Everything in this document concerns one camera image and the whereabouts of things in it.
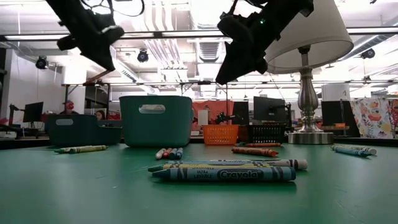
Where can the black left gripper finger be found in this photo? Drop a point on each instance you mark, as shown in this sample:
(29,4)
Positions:
(108,59)
(96,57)

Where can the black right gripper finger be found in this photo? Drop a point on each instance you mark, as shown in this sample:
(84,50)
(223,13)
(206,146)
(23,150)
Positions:
(242,67)
(225,70)

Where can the tall teal plastic bin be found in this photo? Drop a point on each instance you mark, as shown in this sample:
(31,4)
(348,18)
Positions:
(155,130)

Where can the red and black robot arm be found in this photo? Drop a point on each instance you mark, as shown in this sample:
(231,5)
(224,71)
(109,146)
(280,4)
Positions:
(2,119)

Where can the black background robot arm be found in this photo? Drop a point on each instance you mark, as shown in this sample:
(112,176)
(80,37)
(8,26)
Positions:
(222,117)

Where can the orange red panel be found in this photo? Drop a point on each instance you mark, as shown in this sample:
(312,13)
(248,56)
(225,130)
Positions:
(214,105)

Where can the dark shelving unit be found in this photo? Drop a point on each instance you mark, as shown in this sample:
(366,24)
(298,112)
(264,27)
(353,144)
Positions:
(96,96)

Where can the black upright panel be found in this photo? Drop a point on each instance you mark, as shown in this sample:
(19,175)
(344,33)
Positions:
(241,112)

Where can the black computer monitor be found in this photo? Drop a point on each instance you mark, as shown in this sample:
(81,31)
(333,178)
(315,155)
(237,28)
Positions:
(269,109)
(332,113)
(33,112)

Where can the white cylindrical container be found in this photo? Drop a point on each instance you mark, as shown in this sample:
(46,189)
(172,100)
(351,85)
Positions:
(202,117)

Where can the person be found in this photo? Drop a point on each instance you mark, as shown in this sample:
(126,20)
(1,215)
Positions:
(100,115)
(69,109)

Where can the silver lamp white shade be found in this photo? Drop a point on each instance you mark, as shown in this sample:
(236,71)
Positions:
(311,40)

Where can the orange plastic basket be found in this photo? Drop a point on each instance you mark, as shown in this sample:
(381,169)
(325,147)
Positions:
(220,135)

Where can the black plastic basket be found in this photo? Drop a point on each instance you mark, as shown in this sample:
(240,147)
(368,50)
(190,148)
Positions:
(264,133)

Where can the dark teal stepped bin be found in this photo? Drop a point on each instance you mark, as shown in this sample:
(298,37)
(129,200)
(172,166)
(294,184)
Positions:
(77,133)

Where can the short blue crayon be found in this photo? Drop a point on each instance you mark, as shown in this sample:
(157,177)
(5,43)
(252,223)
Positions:
(173,154)
(180,153)

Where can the white cylindrical column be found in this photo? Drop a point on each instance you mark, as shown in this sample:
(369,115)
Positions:
(335,91)

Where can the large green crayon yellow wrapper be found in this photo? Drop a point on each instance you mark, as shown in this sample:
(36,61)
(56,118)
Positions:
(186,166)

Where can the large blue crayon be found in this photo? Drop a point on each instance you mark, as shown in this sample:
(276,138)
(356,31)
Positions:
(230,175)

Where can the short white crayon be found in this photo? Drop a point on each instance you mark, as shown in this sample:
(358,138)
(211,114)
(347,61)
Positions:
(160,154)

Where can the large white crayon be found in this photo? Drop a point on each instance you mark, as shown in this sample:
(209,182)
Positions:
(295,164)

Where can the floral patterned cloth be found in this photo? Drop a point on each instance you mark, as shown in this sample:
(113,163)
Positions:
(373,118)

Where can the black metal frame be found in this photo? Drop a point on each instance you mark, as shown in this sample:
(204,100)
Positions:
(205,82)

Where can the black ceiling camera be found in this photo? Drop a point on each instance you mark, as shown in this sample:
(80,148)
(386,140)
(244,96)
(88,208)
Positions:
(41,62)
(368,53)
(143,56)

